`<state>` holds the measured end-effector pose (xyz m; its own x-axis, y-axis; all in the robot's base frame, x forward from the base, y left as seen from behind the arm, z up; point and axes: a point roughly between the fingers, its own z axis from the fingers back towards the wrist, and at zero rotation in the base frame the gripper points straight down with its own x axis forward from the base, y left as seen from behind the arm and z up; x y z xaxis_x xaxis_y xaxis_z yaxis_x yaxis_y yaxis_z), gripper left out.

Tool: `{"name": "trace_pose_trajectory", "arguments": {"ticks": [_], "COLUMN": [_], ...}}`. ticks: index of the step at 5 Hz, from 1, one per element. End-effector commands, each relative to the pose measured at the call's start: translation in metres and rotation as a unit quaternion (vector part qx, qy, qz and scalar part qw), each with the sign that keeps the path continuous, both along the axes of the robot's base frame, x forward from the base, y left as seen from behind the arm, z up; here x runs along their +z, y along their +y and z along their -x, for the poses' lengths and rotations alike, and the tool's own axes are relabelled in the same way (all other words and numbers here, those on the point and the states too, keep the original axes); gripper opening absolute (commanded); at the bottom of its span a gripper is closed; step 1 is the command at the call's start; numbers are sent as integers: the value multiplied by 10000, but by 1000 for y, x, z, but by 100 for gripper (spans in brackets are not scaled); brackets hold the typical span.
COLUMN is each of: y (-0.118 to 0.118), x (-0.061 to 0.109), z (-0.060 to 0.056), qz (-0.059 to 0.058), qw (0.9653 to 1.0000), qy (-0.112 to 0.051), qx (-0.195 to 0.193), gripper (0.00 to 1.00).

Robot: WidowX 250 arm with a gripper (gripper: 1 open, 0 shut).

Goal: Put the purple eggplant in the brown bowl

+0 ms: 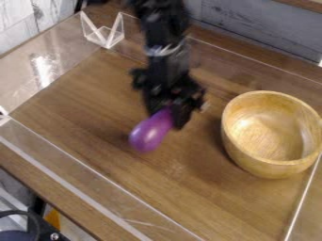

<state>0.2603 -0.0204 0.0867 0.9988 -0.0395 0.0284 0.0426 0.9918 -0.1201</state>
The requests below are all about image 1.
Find brown wooden bowl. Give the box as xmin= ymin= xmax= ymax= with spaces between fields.
xmin=222 ymin=90 xmax=322 ymax=179

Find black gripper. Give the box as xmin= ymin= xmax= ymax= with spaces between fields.
xmin=130 ymin=50 xmax=205 ymax=130

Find clear acrylic tray walls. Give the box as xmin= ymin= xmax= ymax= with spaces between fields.
xmin=0 ymin=17 xmax=322 ymax=241

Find black clamp with cable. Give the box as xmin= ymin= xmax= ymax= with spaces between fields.
xmin=0 ymin=210 xmax=72 ymax=241

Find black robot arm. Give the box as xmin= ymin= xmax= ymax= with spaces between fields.
xmin=128 ymin=0 xmax=206 ymax=129

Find purple toy eggplant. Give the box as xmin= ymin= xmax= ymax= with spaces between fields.
xmin=128 ymin=108 xmax=174 ymax=153

